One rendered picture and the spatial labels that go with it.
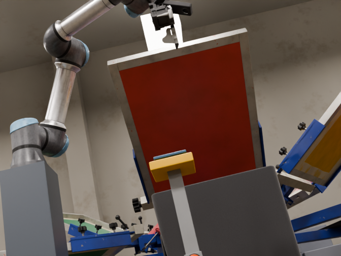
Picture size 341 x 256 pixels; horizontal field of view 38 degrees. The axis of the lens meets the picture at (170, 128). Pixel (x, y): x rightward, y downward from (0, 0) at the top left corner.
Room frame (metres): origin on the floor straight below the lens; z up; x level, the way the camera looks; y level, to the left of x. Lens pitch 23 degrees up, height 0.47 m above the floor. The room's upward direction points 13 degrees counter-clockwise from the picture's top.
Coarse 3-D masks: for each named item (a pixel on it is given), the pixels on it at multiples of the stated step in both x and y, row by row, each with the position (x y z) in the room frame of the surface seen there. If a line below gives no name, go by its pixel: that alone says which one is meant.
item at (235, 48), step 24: (216, 48) 1.78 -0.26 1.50; (240, 48) 1.80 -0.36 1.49; (192, 72) 1.85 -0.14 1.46; (216, 72) 1.87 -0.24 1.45; (240, 72) 1.89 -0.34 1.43; (192, 96) 1.94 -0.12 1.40; (216, 96) 1.97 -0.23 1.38; (240, 96) 1.99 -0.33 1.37; (216, 120) 2.08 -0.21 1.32; (240, 120) 2.10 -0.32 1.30; (216, 144) 2.19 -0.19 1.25; (240, 144) 2.22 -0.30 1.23; (216, 168) 2.31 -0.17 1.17; (240, 168) 2.34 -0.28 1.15
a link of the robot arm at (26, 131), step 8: (16, 120) 1.82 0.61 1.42; (24, 120) 1.81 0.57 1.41; (32, 120) 1.84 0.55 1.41; (16, 128) 1.81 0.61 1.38; (24, 128) 1.81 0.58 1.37; (32, 128) 1.83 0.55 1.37; (40, 128) 1.88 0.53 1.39; (16, 136) 1.81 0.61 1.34; (24, 136) 1.81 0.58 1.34; (32, 136) 1.83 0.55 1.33; (40, 136) 1.87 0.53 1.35; (48, 136) 1.91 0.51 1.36; (16, 144) 1.81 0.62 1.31; (24, 144) 1.81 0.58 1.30; (40, 144) 1.87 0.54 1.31
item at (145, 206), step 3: (141, 198) 2.48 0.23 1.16; (144, 198) 2.48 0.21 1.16; (141, 201) 2.47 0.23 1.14; (144, 201) 2.46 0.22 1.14; (141, 204) 2.46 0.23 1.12; (144, 204) 2.47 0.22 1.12; (147, 204) 2.47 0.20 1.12; (150, 204) 2.47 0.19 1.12; (144, 207) 2.48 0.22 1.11; (147, 207) 2.49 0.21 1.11; (150, 207) 2.49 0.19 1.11; (153, 207) 2.50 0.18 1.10
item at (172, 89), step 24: (120, 72) 1.78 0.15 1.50; (144, 72) 1.80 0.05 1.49; (168, 72) 1.83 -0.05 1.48; (144, 96) 1.90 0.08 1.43; (168, 96) 1.92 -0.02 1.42; (144, 120) 2.00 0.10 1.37; (168, 120) 2.03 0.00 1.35; (192, 120) 2.05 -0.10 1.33; (144, 144) 2.11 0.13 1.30; (168, 144) 2.14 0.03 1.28; (192, 144) 2.16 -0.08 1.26
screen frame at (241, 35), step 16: (240, 32) 1.74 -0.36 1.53; (160, 48) 1.76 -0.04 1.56; (192, 48) 1.76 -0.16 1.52; (208, 48) 1.77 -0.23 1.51; (112, 64) 1.74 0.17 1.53; (128, 64) 1.76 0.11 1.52; (144, 64) 1.77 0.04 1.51; (112, 80) 1.81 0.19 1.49; (128, 112) 1.95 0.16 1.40; (256, 112) 2.08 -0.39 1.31; (128, 128) 2.02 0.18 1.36; (256, 128) 2.16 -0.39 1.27; (256, 144) 2.24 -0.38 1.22; (144, 160) 2.18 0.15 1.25; (256, 160) 2.32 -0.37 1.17; (144, 176) 2.27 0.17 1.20
